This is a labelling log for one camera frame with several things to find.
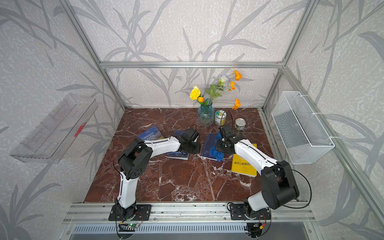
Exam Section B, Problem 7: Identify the blue landscape cover book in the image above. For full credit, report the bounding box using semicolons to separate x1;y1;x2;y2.
138;126;164;141

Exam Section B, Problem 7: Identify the green labelled tin can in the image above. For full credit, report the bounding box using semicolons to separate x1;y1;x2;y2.
215;110;227;126

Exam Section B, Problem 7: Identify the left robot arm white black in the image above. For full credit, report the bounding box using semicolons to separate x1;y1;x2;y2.
117;128;201;210

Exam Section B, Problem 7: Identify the glass vase with flowers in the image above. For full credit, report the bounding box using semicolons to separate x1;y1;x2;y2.
190;70;243;126

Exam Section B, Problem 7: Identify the aluminium front rail frame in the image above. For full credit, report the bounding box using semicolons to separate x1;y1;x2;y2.
63;202;316;224

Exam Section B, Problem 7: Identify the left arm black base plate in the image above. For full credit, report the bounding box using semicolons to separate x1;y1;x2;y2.
108;203;152;222

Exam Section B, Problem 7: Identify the blue Little Prince book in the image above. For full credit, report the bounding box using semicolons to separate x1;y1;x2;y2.
166;130;189;161

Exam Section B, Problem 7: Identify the blue cleaning cloth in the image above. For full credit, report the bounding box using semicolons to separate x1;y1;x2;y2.
209;131;226;163

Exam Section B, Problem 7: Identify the yellow cover book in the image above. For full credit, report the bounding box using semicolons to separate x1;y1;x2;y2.
231;154;257;177

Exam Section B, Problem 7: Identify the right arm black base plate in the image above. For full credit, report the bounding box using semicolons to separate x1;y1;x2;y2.
226;202;271;221

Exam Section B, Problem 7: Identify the clear plastic wall shelf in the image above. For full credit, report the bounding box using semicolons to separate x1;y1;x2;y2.
10;94;99;164

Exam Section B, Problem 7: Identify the dark navy book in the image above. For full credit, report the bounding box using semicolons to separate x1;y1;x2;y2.
201;134;218;162

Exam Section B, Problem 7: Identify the white wire mesh basket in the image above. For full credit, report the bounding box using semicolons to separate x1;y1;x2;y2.
272;91;335;165

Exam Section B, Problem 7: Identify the open silver tin can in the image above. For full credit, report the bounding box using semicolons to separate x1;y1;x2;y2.
235;118;246;132

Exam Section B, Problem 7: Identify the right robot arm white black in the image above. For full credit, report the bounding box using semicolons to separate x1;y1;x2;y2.
215;125;300;219

